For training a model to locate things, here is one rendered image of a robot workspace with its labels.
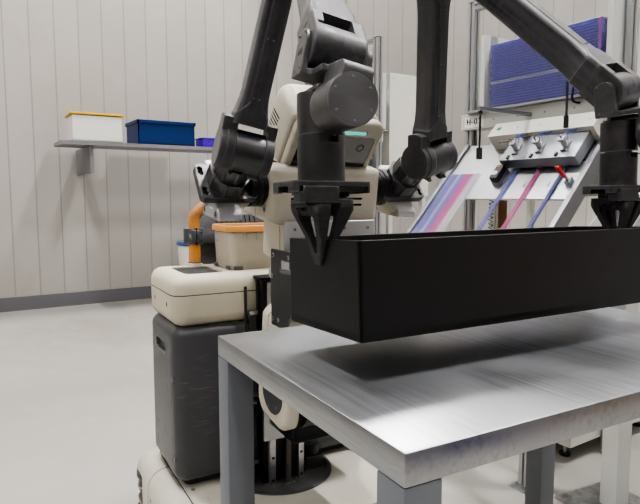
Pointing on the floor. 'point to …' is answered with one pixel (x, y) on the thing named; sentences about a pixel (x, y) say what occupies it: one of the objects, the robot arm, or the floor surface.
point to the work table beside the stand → (442, 395)
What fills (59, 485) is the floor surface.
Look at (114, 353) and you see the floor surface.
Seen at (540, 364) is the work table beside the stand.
